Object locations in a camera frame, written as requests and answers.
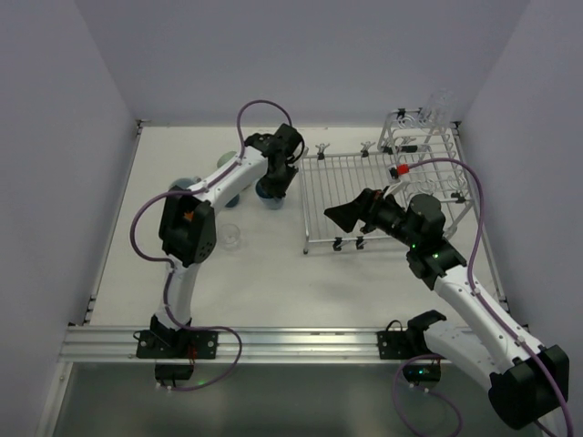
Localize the black base bracket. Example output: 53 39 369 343
376 310 446 386
132 316 219 389

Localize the light blue plastic cup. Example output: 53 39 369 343
255 181 284 210

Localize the light green plastic cup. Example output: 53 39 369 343
217 151 239 168

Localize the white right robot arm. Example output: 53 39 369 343
324 188 570 430

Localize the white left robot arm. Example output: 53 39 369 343
137 124 302 359

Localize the black left base bracket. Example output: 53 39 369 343
132 316 219 389

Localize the silver wire dish rack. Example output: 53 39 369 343
299 109 474 252

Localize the dark blue ceramic mug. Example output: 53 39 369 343
225 195 240 208

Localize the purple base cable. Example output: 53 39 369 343
157 325 243 392
391 352 464 437

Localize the clear glass tumbler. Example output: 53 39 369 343
218 223 240 250
418 88 457 127

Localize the aluminium mounting rail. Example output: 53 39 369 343
57 325 399 365

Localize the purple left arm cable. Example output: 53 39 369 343
128 98 293 329

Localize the grey ceramic mug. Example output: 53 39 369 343
169 177 201 191

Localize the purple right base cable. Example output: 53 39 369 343
391 352 464 437

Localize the clear glass tumbler front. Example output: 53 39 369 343
218 223 240 250

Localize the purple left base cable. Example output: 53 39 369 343
157 325 243 392

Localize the black right base bracket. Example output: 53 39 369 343
376 310 446 386

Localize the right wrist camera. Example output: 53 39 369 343
382 164 410 197

